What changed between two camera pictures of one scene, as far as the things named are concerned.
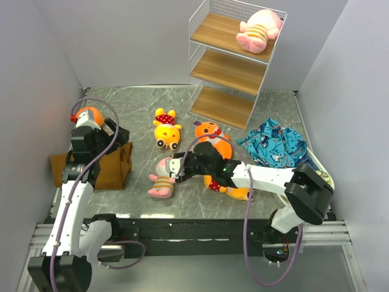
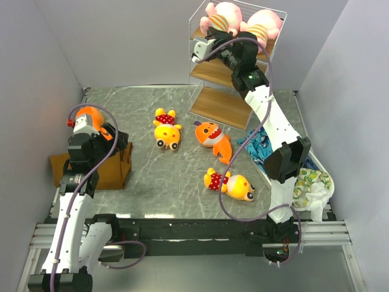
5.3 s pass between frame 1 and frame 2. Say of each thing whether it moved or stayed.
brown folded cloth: stayed
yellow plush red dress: stayed
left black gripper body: stayed
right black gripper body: moved
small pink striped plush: moved
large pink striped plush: stayed
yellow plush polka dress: stayed
